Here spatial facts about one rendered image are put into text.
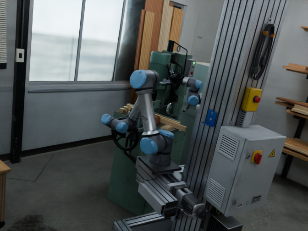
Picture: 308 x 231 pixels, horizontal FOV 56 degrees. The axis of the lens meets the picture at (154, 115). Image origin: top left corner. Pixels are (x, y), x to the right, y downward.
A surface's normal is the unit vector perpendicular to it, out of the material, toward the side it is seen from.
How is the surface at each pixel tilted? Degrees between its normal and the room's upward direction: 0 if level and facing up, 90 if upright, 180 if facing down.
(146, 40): 87
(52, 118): 90
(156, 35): 87
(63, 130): 90
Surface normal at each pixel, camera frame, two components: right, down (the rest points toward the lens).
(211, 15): -0.67, 0.09
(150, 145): -0.55, 0.25
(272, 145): 0.53, 0.33
